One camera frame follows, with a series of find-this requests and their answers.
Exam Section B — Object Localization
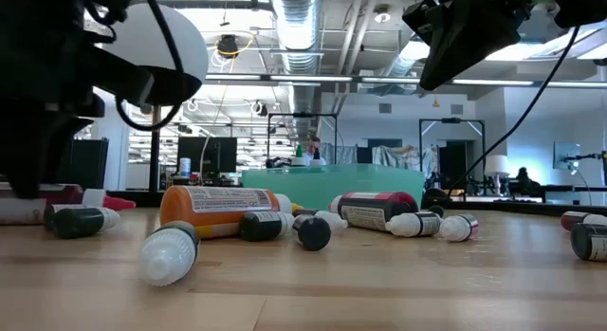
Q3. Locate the small green label dropper bottle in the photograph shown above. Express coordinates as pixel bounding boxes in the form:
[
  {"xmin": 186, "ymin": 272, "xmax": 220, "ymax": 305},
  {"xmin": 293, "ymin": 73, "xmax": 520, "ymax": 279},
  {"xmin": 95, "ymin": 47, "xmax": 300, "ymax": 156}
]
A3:
[{"xmin": 238, "ymin": 210, "xmax": 296, "ymax": 243}]

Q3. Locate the slanted silver ceiling duct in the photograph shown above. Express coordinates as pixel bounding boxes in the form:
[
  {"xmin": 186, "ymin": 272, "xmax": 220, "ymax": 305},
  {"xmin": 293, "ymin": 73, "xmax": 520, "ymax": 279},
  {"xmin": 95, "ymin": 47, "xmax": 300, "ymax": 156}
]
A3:
[{"xmin": 378, "ymin": 36, "xmax": 431, "ymax": 93}]

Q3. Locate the pink cap food coloring bottle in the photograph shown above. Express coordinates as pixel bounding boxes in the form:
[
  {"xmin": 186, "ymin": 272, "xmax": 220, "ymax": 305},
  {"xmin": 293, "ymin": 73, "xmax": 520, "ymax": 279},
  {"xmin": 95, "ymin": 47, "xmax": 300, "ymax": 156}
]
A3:
[{"xmin": 328, "ymin": 191, "xmax": 420, "ymax": 233}]

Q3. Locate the long ceiling light strip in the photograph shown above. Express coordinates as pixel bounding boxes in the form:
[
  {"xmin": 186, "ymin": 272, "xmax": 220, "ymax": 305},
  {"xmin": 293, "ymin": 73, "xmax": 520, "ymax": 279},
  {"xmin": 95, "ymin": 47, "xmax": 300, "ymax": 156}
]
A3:
[{"xmin": 203, "ymin": 74, "xmax": 607, "ymax": 88}]

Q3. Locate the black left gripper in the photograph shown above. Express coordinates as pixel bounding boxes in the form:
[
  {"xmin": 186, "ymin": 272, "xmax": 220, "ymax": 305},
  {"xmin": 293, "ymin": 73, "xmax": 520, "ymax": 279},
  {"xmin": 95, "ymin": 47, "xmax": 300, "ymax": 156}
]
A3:
[{"xmin": 0, "ymin": 36, "xmax": 156, "ymax": 199}]

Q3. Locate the black background monitor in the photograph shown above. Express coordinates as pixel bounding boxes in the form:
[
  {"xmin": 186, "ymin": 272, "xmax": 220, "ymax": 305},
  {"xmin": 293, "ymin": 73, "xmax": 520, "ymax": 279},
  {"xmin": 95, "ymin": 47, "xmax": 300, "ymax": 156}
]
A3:
[{"xmin": 177, "ymin": 136, "xmax": 238, "ymax": 175}]

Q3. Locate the black power cable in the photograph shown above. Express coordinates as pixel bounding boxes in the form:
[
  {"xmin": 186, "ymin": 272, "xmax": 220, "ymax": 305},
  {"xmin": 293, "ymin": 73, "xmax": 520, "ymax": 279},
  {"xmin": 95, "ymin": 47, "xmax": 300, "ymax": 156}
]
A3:
[{"xmin": 448, "ymin": 26, "xmax": 582, "ymax": 195}]

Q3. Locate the black aluminium table frame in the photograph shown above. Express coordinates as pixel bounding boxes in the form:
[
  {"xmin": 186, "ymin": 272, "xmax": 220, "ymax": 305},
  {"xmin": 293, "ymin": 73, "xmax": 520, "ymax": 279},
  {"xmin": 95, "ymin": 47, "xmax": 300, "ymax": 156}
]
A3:
[{"xmin": 0, "ymin": 181, "xmax": 607, "ymax": 217}]

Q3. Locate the white globe table lamp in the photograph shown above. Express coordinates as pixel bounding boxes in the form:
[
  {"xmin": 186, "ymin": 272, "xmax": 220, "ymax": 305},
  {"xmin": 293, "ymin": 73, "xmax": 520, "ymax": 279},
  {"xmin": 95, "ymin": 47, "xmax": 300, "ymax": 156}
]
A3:
[{"xmin": 101, "ymin": 3, "xmax": 210, "ymax": 193}]

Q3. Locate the white lampshade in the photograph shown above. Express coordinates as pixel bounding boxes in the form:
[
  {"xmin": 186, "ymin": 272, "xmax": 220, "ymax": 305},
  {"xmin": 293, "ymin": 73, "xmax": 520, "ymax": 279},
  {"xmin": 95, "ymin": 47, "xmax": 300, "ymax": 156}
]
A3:
[{"xmin": 484, "ymin": 154, "xmax": 511, "ymax": 178}]

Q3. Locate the person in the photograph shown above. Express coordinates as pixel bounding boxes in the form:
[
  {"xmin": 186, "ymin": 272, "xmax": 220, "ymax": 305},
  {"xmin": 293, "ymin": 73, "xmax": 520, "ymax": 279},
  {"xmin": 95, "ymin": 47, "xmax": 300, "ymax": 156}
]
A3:
[
  {"xmin": 514, "ymin": 166, "xmax": 543, "ymax": 195},
  {"xmin": 303, "ymin": 135, "xmax": 329, "ymax": 167}
]

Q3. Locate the green translucent plastic tray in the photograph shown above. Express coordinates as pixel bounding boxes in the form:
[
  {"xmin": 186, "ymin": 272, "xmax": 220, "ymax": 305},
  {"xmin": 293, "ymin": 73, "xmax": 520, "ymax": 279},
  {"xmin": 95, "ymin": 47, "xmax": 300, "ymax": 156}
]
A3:
[{"xmin": 241, "ymin": 162, "xmax": 426, "ymax": 211}]

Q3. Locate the black background desk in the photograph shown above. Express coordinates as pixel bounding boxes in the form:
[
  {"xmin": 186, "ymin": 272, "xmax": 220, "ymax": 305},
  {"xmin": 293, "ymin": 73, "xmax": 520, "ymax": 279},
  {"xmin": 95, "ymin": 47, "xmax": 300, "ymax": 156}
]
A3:
[{"xmin": 509, "ymin": 182, "xmax": 607, "ymax": 205}]

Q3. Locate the red cap food coloring bottle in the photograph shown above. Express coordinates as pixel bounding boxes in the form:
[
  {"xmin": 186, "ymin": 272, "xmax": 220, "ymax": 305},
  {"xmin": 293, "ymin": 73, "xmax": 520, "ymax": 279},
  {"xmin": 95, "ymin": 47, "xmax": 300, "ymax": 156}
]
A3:
[{"xmin": 0, "ymin": 182, "xmax": 138, "ymax": 227}]

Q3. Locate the black cabinet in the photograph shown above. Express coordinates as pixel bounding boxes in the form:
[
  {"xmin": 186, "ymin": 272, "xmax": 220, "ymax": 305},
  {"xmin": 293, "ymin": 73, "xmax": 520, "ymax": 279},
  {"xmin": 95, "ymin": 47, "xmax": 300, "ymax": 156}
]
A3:
[{"xmin": 56, "ymin": 137, "xmax": 110, "ymax": 191}]

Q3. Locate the black gantry frame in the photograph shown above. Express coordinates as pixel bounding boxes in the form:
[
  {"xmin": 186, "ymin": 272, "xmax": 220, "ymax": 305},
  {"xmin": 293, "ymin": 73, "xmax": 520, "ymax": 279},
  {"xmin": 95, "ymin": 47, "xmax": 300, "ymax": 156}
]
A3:
[
  {"xmin": 418, "ymin": 117, "xmax": 487, "ymax": 190},
  {"xmin": 267, "ymin": 111, "xmax": 339, "ymax": 166}
]

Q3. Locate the orange yellow cap coloring bottle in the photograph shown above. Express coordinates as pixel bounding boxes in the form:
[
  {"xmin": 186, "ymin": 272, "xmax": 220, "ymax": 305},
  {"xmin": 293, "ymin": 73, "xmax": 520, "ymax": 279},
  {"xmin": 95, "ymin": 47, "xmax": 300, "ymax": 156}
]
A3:
[{"xmin": 159, "ymin": 185, "xmax": 304, "ymax": 240}]

